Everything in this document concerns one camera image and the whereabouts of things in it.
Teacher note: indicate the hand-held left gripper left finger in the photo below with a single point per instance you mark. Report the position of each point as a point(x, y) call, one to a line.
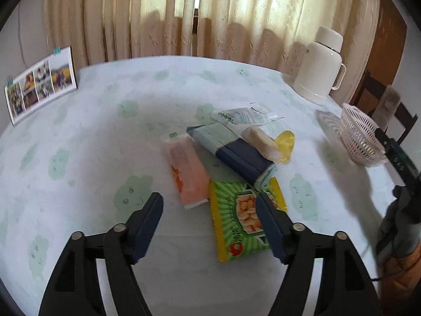
point(149, 227)

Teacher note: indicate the person's right forearm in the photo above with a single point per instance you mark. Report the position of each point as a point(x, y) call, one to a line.
point(404, 273)

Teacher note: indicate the green binder clip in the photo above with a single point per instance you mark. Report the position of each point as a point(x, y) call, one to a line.
point(9, 79)
point(56, 51)

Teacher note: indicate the dark wooden chair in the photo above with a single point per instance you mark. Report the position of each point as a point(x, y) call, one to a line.
point(371, 85)

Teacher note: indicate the pink snack packet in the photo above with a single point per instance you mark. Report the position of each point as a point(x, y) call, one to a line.
point(187, 174)

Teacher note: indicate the beige lace curtain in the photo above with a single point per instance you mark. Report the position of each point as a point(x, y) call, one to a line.
point(263, 16)
point(115, 16)

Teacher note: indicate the white plastic basket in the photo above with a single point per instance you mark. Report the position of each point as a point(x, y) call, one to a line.
point(358, 138)

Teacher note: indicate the cloud print tablecloth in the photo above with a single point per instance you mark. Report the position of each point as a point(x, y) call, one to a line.
point(98, 158)

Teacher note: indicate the grey fuzzy cushion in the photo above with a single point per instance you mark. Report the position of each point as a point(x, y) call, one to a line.
point(388, 105)

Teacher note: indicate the white thermos jug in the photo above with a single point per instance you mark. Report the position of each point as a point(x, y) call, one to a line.
point(317, 69)

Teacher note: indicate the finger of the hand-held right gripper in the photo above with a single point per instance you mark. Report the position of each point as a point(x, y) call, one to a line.
point(383, 136)

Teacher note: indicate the pastry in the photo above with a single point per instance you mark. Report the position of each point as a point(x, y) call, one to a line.
point(259, 140)

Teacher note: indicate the navy and pale green packet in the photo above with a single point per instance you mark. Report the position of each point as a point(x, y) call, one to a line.
point(243, 158)

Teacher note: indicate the photo calendar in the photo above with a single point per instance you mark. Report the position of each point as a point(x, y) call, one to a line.
point(39, 84)

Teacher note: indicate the yellow jelly cup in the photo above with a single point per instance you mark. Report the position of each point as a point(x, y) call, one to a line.
point(286, 141)

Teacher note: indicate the white printed snack packet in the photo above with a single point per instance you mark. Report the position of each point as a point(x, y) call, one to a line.
point(243, 117)

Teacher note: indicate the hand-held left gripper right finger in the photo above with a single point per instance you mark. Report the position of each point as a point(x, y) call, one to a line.
point(271, 230)

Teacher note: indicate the green snack packet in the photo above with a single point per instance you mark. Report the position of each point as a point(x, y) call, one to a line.
point(230, 223)

